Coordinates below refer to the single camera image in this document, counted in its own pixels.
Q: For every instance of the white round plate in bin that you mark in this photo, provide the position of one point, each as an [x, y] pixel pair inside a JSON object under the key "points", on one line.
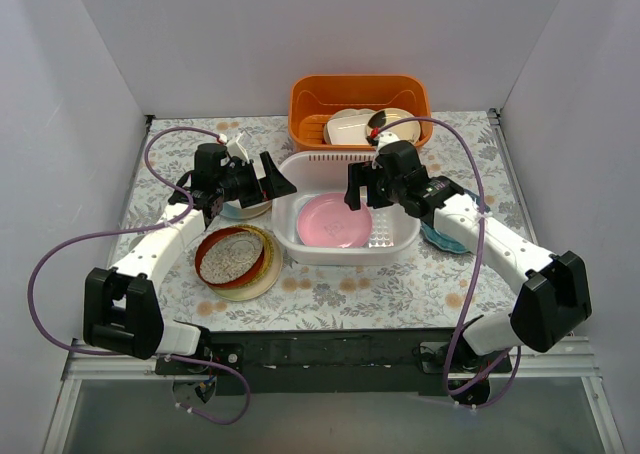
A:
{"points": [[345, 113]]}

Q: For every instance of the white deep plate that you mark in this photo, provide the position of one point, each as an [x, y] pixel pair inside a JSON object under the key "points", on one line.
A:
{"points": [[236, 204]]}

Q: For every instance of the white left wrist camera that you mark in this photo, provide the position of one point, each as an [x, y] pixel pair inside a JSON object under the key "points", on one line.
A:
{"points": [[236, 149]]}

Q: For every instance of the cream large plate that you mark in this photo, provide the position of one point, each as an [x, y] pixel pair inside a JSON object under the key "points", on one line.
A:
{"points": [[252, 292]]}

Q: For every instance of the teal scalloped plate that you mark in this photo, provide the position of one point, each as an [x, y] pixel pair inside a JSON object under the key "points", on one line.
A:
{"points": [[442, 242]]}

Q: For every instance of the white rectangular dish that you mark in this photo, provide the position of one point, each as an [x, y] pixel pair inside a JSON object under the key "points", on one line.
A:
{"points": [[350, 130]]}

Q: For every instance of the red round plate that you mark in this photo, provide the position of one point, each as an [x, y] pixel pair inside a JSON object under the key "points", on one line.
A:
{"points": [[207, 243]]}

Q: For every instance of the aluminium frame rail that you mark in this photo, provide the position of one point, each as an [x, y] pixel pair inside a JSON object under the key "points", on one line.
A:
{"points": [[81, 367]]}

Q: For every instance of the speckled round plate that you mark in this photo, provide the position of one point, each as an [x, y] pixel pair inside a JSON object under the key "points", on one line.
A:
{"points": [[231, 257]]}

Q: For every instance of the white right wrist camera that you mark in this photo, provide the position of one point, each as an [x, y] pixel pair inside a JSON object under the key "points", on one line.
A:
{"points": [[385, 138]]}

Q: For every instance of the white plastic bin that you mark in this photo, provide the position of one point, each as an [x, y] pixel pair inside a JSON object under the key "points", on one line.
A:
{"points": [[320, 172]]}

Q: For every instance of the floral table mat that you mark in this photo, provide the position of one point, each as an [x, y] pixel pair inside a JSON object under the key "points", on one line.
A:
{"points": [[423, 287]]}

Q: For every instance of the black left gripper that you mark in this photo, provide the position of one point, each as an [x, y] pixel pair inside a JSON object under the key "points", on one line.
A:
{"points": [[256, 183]]}

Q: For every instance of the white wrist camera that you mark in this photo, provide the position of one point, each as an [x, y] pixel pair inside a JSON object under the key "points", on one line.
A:
{"points": [[385, 138], [236, 149]]}

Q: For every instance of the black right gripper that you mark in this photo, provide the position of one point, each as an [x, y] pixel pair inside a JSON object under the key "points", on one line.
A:
{"points": [[373, 187]]}

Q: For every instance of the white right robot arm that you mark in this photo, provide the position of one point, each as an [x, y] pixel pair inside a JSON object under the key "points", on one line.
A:
{"points": [[552, 290]]}

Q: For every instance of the blue bear plate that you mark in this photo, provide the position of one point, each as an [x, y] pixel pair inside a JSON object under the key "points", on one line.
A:
{"points": [[304, 224]]}

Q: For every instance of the gold rimmed plate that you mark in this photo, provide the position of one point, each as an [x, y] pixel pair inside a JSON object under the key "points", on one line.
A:
{"points": [[259, 270]]}

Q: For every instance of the orange plastic bin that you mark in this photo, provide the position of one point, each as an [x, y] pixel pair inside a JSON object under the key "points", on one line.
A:
{"points": [[316, 98]]}

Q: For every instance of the pink bear plate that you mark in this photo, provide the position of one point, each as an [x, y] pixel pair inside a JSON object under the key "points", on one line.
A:
{"points": [[336, 226]]}

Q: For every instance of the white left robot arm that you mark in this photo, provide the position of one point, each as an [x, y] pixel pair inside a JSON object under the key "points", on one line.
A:
{"points": [[121, 310]]}

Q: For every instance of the cream plate black spot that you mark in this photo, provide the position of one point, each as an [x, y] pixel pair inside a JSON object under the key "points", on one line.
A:
{"points": [[408, 131]]}

